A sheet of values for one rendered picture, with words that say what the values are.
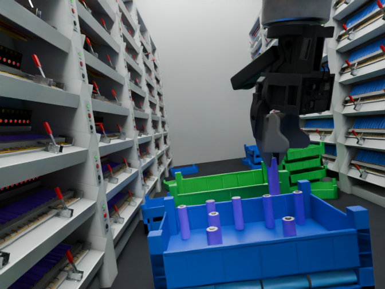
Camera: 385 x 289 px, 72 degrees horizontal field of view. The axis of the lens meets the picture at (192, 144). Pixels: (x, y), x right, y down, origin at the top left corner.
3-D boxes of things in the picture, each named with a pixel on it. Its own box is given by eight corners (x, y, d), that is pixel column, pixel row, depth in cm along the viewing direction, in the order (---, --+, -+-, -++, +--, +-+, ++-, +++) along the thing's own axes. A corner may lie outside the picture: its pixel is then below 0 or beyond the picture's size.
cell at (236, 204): (241, 198, 52) (245, 230, 52) (239, 195, 53) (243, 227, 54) (232, 199, 52) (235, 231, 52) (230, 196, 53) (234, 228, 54)
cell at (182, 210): (190, 234, 53) (186, 203, 53) (190, 238, 52) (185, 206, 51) (181, 235, 53) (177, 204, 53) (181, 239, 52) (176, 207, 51)
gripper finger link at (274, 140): (277, 179, 39) (287, 116, 36) (250, 166, 44) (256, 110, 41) (291, 176, 40) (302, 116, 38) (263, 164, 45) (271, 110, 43)
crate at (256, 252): (310, 216, 56) (306, 179, 55) (373, 267, 36) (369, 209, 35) (169, 233, 57) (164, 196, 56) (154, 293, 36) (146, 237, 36)
